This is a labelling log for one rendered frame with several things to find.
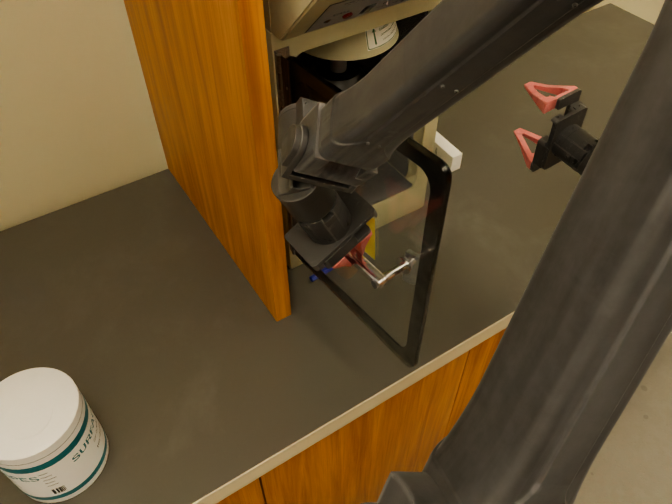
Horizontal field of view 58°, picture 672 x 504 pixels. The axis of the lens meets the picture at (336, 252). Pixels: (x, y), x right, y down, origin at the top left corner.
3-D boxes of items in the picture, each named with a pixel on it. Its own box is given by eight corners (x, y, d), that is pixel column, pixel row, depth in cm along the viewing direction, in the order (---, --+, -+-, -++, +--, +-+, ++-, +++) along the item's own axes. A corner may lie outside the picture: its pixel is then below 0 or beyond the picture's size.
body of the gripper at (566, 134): (579, 100, 95) (616, 125, 91) (564, 149, 103) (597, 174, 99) (548, 116, 93) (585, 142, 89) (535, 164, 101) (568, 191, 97)
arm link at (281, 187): (266, 201, 63) (317, 190, 61) (267, 147, 66) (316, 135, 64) (292, 231, 69) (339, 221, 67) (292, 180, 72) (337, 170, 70)
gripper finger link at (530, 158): (536, 99, 103) (578, 129, 98) (528, 132, 109) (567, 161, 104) (506, 114, 101) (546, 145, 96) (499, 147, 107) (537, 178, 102)
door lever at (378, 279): (364, 236, 85) (364, 223, 83) (410, 277, 80) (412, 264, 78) (334, 254, 83) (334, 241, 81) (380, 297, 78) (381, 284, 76)
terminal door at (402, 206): (299, 254, 109) (286, 50, 80) (416, 369, 93) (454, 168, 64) (295, 256, 109) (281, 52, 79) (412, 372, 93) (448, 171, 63)
